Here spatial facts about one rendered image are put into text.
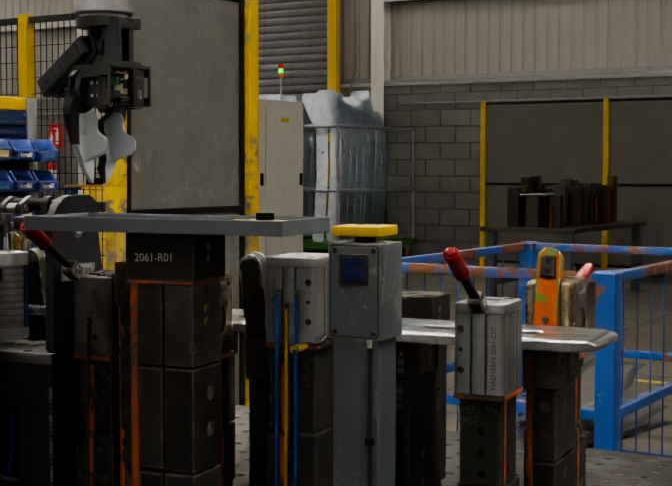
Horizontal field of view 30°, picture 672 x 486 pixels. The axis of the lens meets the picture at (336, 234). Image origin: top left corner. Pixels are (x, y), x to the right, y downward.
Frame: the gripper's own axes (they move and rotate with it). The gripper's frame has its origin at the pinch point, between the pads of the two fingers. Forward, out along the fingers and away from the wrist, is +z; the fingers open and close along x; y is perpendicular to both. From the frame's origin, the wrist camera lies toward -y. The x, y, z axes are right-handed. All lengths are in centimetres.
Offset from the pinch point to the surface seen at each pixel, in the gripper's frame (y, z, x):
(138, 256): 11.0, 10.3, -2.2
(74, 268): -9.6, 13.3, 4.3
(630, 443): -121, 122, 406
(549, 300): 36, 19, 56
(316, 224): 29.9, 6.2, 9.8
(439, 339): 32, 23, 33
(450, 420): -212, 122, 397
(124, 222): 11.6, 6.0, -5.1
